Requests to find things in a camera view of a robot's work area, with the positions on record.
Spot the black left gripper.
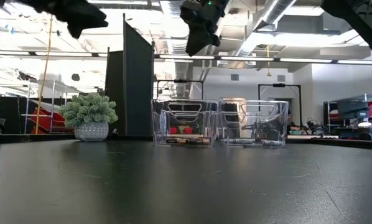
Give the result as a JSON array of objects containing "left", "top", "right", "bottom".
[{"left": 17, "top": 0, "right": 109, "bottom": 40}]

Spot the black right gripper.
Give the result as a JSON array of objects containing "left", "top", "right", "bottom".
[{"left": 179, "top": 0, "right": 230, "bottom": 57}]

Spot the clear plastic bin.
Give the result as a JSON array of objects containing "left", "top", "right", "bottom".
[
  {"left": 151, "top": 98, "right": 220, "bottom": 147},
  {"left": 218, "top": 99, "right": 290, "bottom": 148}
]

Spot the silver blue-tipped battery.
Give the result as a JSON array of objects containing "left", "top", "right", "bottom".
[
  {"left": 260, "top": 139, "right": 286, "bottom": 147},
  {"left": 228, "top": 138, "right": 257, "bottom": 145}
]

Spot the long ceiling light bar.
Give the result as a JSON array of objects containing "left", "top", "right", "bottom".
[{"left": 154, "top": 54, "right": 372, "bottom": 65}]

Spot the black partition panel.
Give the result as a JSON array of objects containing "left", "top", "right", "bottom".
[{"left": 105, "top": 14, "right": 156, "bottom": 136}]

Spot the red angled panel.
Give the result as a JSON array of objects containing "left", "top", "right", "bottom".
[{"left": 29, "top": 107, "right": 65, "bottom": 134}]

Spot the green plant in patterned pot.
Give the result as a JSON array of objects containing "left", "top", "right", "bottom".
[{"left": 57, "top": 92, "right": 119, "bottom": 142}]

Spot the black table mat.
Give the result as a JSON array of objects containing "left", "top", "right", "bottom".
[{"left": 0, "top": 138, "right": 372, "bottom": 224}]

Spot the white round canister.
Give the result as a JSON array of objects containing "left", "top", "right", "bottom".
[{"left": 358, "top": 121, "right": 372, "bottom": 141}]

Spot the silver ribbed ventilation duct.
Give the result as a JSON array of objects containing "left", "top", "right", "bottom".
[{"left": 159, "top": 0, "right": 195, "bottom": 99}]

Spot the black frame stand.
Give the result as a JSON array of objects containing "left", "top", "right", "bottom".
[
  {"left": 258, "top": 83, "right": 302, "bottom": 125},
  {"left": 156, "top": 79, "right": 205, "bottom": 100}
]

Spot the yellow cable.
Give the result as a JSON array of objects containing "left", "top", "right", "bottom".
[{"left": 35, "top": 14, "right": 55, "bottom": 134}]

